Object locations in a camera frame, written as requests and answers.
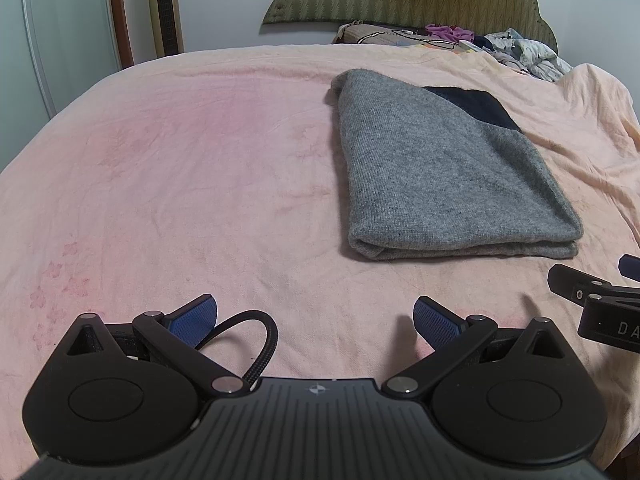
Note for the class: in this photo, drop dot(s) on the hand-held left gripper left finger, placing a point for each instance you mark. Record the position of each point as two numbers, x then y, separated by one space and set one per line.
192 321

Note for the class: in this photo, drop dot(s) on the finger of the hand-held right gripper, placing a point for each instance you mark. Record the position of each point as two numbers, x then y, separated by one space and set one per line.
580 282
631 266

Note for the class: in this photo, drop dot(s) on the purple cloth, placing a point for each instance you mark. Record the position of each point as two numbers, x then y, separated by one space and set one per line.
450 33

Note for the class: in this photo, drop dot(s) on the pink blanket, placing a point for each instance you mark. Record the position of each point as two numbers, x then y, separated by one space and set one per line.
175 160

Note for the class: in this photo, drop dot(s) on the gold tower fan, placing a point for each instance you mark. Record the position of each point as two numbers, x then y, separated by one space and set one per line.
164 10

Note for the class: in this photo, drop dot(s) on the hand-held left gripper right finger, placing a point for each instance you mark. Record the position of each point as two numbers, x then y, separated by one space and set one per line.
436 322

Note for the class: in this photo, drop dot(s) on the grey sweater with navy sleeves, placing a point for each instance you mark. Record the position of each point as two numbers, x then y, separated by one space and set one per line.
440 170

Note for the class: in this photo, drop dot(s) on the brown wooden door frame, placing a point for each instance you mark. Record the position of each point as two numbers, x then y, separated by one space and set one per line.
120 15

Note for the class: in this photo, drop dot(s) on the flower-print glass wardrobe door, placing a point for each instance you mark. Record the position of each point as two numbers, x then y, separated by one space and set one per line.
75 20

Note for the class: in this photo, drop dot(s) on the brown patterned pillow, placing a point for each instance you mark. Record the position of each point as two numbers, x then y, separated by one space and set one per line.
375 35

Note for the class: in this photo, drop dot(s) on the white patterned clothes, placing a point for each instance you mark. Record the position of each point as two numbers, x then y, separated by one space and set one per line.
535 55

